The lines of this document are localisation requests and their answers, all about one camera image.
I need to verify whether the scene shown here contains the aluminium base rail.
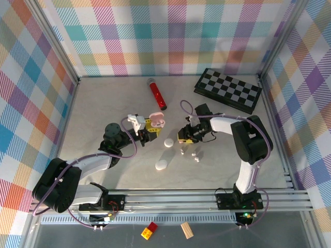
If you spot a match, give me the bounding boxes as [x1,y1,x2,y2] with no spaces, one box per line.
[29,188,315,215]

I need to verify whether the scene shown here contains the aluminium side rail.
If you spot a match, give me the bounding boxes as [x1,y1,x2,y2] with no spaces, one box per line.
[258,74,297,191]

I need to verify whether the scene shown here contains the grey slotted cable duct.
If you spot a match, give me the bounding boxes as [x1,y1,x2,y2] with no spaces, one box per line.
[40,213,240,225]

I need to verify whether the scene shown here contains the red glitter microphone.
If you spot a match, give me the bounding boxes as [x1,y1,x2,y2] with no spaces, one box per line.
[146,78,168,111]

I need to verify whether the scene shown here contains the yellow toy brick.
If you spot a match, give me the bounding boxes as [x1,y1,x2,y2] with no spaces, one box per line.
[140,226,154,240]

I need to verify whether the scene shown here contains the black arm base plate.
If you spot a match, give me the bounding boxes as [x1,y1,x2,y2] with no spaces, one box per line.
[215,190,265,210]
[78,194,127,212]

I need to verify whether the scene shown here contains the pink earbud charging case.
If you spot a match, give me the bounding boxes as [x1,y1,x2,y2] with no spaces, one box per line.
[149,111,167,129]

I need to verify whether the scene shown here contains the black folding chessboard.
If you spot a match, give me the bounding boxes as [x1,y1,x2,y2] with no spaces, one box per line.
[193,68,263,115]

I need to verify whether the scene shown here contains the aluminium frame post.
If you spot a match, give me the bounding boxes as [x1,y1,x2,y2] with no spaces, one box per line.
[24,0,81,85]
[258,0,310,80]

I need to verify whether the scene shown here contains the small controller board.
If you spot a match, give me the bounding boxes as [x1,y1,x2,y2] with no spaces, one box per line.
[88,213,116,225]
[235,211,256,225]

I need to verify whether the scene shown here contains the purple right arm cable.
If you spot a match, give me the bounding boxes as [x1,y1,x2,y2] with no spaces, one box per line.
[179,100,275,229]

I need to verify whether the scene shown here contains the wooden block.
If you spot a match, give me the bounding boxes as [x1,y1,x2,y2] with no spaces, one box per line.
[180,221,194,240]

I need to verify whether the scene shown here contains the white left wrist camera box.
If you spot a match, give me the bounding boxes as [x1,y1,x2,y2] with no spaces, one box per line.
[127,113,146,133]

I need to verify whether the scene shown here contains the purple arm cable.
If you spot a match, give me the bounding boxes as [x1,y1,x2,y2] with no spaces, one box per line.
[179,100,275,229]
[31,116,138,229]

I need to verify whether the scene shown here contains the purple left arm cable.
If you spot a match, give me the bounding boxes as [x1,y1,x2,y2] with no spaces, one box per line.
[31,116,138,229]

